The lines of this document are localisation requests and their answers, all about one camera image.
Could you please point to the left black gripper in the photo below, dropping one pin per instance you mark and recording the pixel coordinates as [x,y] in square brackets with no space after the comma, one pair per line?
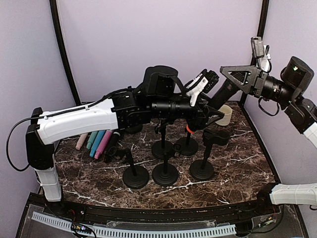
[201,116]

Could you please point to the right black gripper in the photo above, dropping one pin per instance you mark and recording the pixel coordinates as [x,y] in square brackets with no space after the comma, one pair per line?
[255,82]

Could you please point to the black microphone orange base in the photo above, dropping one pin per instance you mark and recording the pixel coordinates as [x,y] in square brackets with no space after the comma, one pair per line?
[224,93]

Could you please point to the black mic stand cream mic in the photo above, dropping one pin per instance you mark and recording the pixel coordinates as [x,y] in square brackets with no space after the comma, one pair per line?
[159,148]

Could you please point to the black mic stand blue mic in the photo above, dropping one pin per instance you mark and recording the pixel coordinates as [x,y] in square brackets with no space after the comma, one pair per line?
[134,129]

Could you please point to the blue microphone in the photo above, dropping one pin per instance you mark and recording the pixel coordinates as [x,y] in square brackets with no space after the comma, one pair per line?
[96,142]

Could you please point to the mint green microphone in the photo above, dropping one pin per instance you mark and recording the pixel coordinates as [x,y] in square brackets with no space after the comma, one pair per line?
[91,139]

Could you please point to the cream pink microphone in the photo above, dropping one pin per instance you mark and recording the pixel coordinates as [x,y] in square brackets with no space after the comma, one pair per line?
[81,141]

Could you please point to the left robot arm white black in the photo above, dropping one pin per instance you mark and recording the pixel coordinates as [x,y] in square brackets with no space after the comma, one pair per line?
[161,95]

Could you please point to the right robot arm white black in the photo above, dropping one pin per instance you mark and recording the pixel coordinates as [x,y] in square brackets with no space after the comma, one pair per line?
[287,92]

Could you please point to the beige mug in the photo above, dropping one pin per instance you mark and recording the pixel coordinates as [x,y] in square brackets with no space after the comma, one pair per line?
[225,121]

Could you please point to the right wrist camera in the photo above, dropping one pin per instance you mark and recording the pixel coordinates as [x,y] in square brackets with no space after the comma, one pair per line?
[261,54]

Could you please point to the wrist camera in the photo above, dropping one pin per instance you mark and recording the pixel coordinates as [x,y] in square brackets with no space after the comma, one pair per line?
[261,54]
[204,82]

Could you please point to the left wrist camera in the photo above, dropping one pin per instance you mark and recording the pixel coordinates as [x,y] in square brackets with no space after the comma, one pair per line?
[204,82]

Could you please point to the right black frame post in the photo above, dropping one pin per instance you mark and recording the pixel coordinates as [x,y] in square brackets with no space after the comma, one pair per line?
[260,34]

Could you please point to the black frame post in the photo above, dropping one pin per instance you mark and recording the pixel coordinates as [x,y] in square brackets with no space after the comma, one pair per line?
[260,34]
[62,52]

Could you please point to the black front table rail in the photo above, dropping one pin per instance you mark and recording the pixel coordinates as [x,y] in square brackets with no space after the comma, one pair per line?
[236,213]

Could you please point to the white slotted cable duct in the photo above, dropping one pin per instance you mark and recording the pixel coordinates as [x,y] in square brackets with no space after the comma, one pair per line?
[136,230]

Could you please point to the left black frame post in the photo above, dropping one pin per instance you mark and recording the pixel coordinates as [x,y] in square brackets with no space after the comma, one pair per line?
[62,52]

